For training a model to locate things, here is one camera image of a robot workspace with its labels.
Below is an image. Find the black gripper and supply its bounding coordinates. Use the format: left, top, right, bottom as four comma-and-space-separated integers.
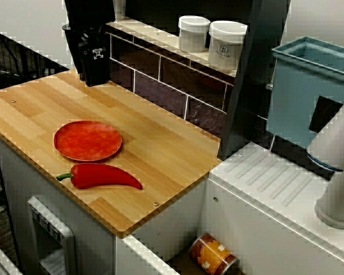
62, 23, 109, 87

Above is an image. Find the red toy pepper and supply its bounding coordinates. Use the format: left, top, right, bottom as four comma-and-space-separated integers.
56, 163, 143, 190

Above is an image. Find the red round plate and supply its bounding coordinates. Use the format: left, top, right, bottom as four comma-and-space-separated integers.
53, 120, 123, 163

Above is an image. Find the plain white jar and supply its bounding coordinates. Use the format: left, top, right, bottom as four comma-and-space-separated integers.
114, 0, 127, 20
178, 15, 211, 54

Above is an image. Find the white shelf board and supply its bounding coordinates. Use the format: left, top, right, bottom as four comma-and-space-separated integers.
105, 17, 239, 78

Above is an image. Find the dark tiled backsplash panel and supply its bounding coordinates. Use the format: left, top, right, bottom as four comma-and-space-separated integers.
104, 31, 236, 140

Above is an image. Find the white jar with logo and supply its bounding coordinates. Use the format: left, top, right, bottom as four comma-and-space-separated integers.
208, 19, 248, 71

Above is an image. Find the black shelf side panel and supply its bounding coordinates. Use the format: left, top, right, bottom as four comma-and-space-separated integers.
217, 0, 292, 161

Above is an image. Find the white kitchen cabinet body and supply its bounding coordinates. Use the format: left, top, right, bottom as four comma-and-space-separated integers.
0, 128, 210, 275

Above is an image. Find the blue-grey plastic bin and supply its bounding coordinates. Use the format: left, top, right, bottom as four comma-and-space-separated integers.
267, 36, 344, 151

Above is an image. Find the orange soup can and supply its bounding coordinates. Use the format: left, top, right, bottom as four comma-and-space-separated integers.
188, 232, 238, 275

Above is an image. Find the white sink unit with drainboard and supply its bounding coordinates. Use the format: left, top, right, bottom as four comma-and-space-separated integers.
116, 142, 344, 275

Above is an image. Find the white toy faucet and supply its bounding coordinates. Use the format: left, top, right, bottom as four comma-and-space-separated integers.
305, 85, 344, 230

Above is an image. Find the black wire mesh basket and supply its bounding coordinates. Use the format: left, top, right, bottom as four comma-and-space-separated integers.
0, 27, 70, 94

